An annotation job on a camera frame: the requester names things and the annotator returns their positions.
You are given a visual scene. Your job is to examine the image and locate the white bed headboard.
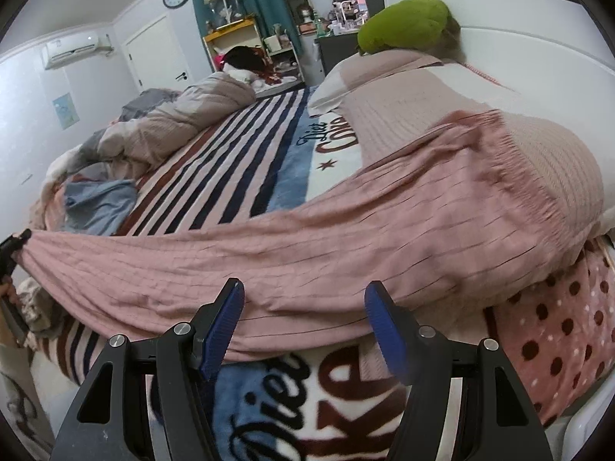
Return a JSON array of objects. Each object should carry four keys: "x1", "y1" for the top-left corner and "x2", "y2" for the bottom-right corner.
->
[{"x1": 382, "y1": 0, "x2": 615, "y2": 222}]

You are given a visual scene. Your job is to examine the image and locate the grey and pink duvet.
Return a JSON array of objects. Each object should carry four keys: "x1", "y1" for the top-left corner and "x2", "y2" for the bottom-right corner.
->
[{"x1": 41, "y1": 71, "x2": 258, "y2": 202}]

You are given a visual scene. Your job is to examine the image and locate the dark desk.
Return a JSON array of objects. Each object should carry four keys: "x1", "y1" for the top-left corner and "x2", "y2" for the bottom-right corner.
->
[{"x1": 314, "y1": 33, "x2": 366, "y2": 87}]

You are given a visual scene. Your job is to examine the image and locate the green plush toy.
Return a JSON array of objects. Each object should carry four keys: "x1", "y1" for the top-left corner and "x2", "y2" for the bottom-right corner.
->
[{"x1": 356, "y1": 0, "x2": 457, "y2": 55}]

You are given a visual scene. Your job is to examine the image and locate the small wall poster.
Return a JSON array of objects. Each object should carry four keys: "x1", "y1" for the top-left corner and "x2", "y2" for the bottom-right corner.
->
[{"x1": 52, "y1": 93, "x2": 80, "y2": 130}]

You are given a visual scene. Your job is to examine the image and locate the white side rack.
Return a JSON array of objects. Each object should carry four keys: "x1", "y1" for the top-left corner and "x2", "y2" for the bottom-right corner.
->
[{"x1": 263, "y1": 33, "x2": 303, "y2": 82}]

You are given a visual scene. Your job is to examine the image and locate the yellow and white shelf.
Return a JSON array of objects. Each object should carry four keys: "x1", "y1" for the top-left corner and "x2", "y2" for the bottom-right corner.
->
[{"x1": 202, "y1": 17, "x2": 270, "y2": 75}]

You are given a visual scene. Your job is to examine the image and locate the striped printed blanket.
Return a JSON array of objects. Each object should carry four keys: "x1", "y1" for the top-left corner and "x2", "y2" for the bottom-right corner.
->
[{"x1": 29, "y1": 84, "x2": 544, "y2": 461}]

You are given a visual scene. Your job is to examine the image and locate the pink knit bedspread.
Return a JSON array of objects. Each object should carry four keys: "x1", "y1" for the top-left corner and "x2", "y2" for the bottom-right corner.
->
[{"x1": 336, "y1": 53, "x2": 606, "y2": 270}]

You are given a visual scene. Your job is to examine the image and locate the white door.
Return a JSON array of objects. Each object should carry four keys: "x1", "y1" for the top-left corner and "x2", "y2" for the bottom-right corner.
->
[{"x1": 120, "y1": 14, "x2": 198, "y2": 92}]

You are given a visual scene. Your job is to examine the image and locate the glass display case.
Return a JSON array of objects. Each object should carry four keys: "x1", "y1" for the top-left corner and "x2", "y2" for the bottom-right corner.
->
[{"x1": 203, "y1": 0, "x2": 241, "y2": 30}]

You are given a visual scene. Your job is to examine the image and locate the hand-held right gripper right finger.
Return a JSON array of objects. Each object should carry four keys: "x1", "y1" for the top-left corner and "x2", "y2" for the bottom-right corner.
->
[{"x1": 364, "y1": 281, "x2": 553, "y2": 461}]

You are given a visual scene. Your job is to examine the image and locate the beige folded cloth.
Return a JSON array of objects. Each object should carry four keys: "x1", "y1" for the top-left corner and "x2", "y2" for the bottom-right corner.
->
[{"x1": 19, "y1": 281, "x2": 63, "y2": 334}]

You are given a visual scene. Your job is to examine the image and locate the person's white printed shirt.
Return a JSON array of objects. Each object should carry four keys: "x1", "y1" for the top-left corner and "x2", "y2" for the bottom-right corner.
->
[{"x1": 0, "y1": 346, "x2": 56, "y2": 461}]

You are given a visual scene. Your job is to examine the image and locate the pink pants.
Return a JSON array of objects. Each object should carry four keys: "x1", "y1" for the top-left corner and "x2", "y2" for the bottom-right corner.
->
[{"x1": 17, "y1": 109, "x2": 568, "y2": 363}]

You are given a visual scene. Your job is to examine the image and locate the pink polka dot blanket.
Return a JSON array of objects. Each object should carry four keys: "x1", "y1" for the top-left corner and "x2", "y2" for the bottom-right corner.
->
[{"x1": 485, "y1": 237, "x2": 615, "y2": 428}]

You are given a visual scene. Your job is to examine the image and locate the blue cloth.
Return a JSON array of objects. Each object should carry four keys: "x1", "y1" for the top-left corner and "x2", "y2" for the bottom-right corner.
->
[{"x1": 62, "y1": 179, "x2": 140, "y2": 236}]

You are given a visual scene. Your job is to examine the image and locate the white air conditioner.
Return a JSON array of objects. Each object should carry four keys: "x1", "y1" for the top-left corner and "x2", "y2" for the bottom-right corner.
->
[{"x1": 41, "y1": 30, "x2": 115, "y2": 70}]

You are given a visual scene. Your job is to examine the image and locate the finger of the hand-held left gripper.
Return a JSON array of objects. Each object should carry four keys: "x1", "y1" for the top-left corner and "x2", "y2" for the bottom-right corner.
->
[{"x1": 0, "y1": 229, "x2": 32, "y2": 274}]

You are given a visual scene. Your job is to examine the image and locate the pink and white pillow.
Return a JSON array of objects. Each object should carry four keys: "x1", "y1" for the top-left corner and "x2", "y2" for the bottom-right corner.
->
[{"x1": 307, "y1": 50, "x2": 433, "y2": 118}]

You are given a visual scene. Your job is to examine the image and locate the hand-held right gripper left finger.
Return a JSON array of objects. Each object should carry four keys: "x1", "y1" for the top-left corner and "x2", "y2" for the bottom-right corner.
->
[{"x1": 50, "y1": 277, "x2": 247, "y2": 461}]

